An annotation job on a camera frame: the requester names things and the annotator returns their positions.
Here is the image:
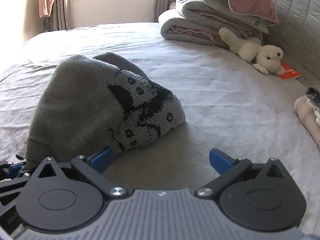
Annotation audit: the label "grey quilted headboard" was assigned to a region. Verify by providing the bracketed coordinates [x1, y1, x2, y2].
[264, 0, 319, 86]

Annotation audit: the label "white plush dog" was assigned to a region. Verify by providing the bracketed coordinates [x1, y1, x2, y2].
[219, 28, 285, 76]

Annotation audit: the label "dark grey folded garment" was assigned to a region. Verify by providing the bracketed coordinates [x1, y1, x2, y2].
[305, 86, 320, 104]

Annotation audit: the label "folded grey quilt stack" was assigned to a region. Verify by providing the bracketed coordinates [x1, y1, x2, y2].
[158, 0, 273, 47]

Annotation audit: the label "beige folded clothes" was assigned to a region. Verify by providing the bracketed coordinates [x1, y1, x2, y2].
[294, 96, 319, 148]

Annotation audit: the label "grey bed sheet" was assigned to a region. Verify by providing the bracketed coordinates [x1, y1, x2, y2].
[1, 23, 319, 234]

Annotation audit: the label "orange book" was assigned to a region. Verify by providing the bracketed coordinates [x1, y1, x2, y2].
[279, 62, 302, 80]

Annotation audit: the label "grey patterned knit sweater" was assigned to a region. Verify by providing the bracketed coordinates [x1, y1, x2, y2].
[17, 53, 185, 169]

